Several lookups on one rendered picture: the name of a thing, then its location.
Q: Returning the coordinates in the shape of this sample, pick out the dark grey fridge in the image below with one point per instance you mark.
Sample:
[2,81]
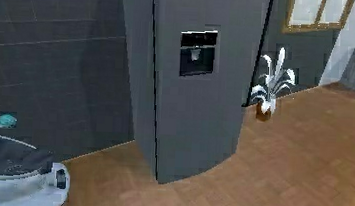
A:
[191,125]

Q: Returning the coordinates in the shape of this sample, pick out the white leafed house plant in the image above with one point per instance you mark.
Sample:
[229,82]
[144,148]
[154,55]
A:
[270,85]

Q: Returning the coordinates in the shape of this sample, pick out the gold framed window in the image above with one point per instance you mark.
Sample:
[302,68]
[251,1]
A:
[318,13]

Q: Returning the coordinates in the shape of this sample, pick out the teal round object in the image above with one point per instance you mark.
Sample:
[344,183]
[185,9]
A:
[6,120]

